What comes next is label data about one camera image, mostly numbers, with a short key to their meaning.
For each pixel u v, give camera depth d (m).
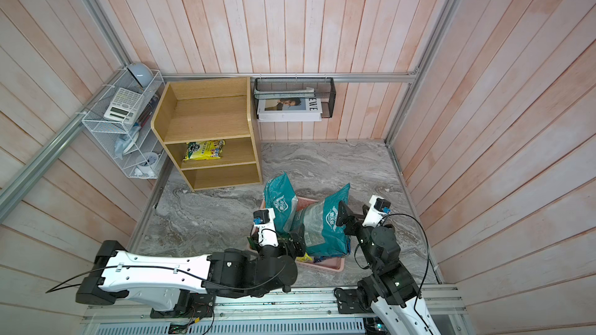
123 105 0.76
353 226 0.63
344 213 0.64
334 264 0.82
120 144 0.81
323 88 0.96
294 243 0.55
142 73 0.81
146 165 0.90
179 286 0.41
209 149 0.90
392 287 0.51
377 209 0.60
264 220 0.52
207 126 0.81
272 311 0.73
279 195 0.75
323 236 0.69
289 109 0.93
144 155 0.80
